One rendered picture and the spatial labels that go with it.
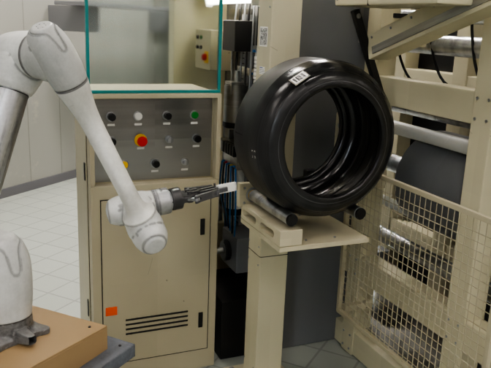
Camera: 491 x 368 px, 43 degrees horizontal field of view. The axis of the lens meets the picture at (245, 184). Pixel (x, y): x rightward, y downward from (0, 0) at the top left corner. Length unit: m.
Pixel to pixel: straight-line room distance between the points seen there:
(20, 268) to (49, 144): 4.49
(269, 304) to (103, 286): 0.71
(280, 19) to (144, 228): 1.01
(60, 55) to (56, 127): 4.44
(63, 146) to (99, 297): 3.71
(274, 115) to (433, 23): 0.62
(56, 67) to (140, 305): 1.32
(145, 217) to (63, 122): 4.44
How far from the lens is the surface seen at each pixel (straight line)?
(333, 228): 2.42
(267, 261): 2.62
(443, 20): 2.21
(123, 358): 1.85
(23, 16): 5.87
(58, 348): 1.71
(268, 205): 2.29
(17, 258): 1.71
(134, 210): 1.87
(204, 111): 2.66
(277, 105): 2.06
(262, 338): 2.77
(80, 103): 1.84
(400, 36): 2.39
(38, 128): 6.03
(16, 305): 1.72
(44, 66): 1.79
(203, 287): 2.83
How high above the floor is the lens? 1.55
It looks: 14 degrees down
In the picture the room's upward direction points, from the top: 2 degrees clockwise
